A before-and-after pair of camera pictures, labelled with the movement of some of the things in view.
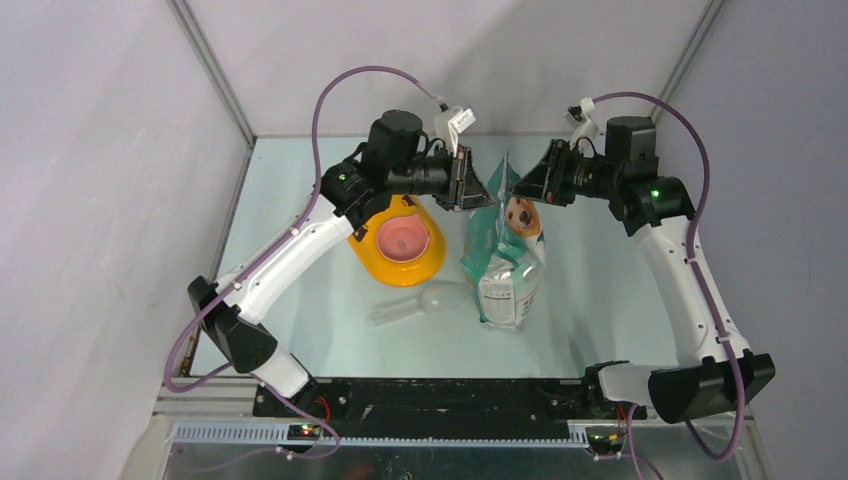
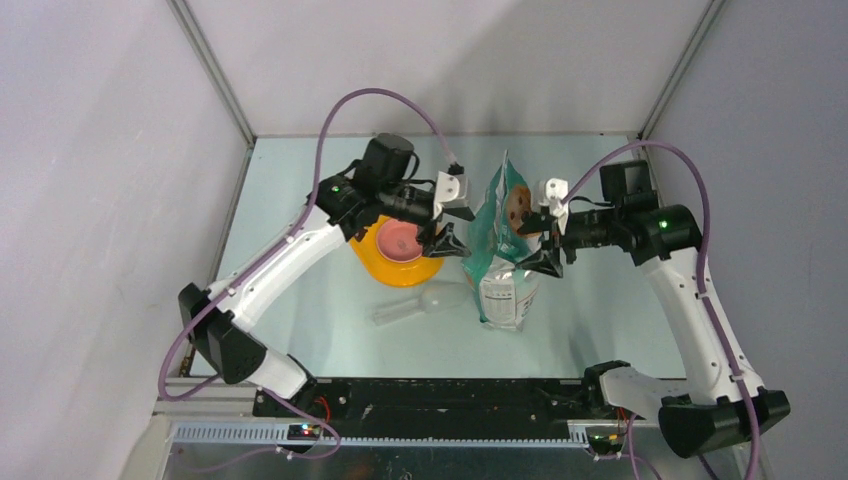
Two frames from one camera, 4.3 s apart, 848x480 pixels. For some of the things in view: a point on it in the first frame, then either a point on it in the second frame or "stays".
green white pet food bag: x=504 y=253 stays
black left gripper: x=468 y=192 -> x=446 y=244
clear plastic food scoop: x=435 y=297 stays
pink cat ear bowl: x=403 y=238 stays
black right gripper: x=549 y=175 -> x=547 y=261
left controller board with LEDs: x=304 y=432 stays
